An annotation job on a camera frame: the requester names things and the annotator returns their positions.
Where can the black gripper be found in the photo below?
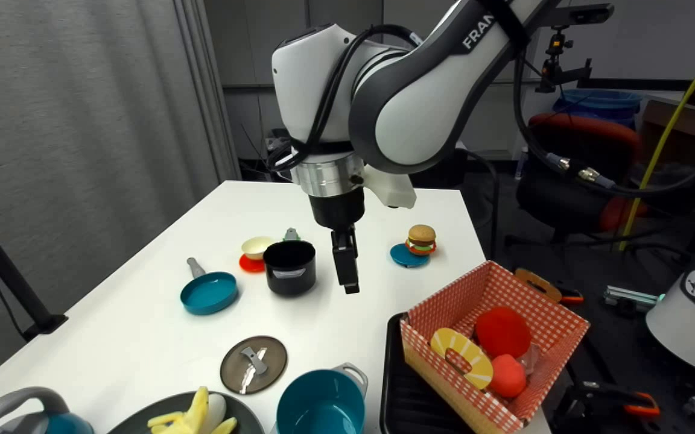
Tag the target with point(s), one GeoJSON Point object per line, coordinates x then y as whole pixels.
{"type": "Point", "coordinates": [342, 214]}

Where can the grey round pot lid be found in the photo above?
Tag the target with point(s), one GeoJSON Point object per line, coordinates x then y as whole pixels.
{"type": "Point", "coordinates": [255, 366]}

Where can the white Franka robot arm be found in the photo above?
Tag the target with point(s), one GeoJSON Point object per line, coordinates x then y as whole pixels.
{"type": "Point", "coordinates": [368, 113]}

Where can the black toy pot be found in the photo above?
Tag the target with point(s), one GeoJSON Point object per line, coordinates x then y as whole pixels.
{"type": "Point", "coordinates": [291, 269]}

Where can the teal toy pot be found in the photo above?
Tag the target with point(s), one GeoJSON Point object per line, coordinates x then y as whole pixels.
{"type": "Point", "coordinates": [324, 402]}

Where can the toy burger on teal plate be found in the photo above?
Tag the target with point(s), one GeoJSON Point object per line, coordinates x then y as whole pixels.
{"type": "Point", "coordinates": [415, 249]}

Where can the cream bowl on red saucer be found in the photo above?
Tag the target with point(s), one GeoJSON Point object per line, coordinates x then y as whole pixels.
{"type": "Point", "coordinates": [251, 254]}

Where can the yellow toy fruit slice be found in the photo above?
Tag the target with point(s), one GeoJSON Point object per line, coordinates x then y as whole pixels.
{"type": "Point", "coordinates": [468, 361]}

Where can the teal toy frying pan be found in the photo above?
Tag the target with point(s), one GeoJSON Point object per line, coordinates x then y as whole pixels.
{"type": "Point", "coordinates": [208, 292]}

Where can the black baking tray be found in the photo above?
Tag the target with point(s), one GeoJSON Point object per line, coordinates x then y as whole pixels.
{"type": "Point", "coordinates": [408, 406]}

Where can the red toy tomato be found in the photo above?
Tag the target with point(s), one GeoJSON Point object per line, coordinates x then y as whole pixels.
{"type": "Point", "coordinates": [502, 331]}

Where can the orange checkered basket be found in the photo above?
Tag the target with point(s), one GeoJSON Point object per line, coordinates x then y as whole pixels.
{"type": "Point", "coordinates": [520, 384]}

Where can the dark plate of toy food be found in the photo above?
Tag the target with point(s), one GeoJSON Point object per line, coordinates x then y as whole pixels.
{"type": "Point", "coordinates": [191, 414]}

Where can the black red office chair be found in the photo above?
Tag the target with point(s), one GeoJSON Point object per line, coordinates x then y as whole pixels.
{"type": "Point", "coordinates": [573, 172]}

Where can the blue plastic bin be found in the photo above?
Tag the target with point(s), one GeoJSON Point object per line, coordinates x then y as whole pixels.
{"type": "Point", "coordinates": [616, 107]}

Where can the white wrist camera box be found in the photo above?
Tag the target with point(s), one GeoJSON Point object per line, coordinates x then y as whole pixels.
{"type": "Point", "coordinates": [392, 189]}

